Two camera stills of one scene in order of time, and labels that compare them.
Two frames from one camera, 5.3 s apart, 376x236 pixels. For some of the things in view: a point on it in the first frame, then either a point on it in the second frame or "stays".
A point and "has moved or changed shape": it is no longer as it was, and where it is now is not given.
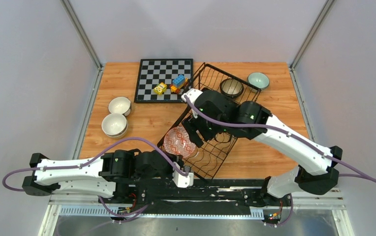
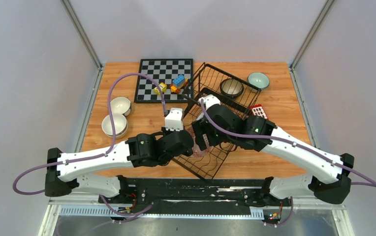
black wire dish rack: [206, 160] stays
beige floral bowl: [114, 132] stays
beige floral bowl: [114, 124] stays
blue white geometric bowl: [177, 140] has moved or changed shape
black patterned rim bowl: [231, 87] stays
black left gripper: [171, 173] to [165, 132]
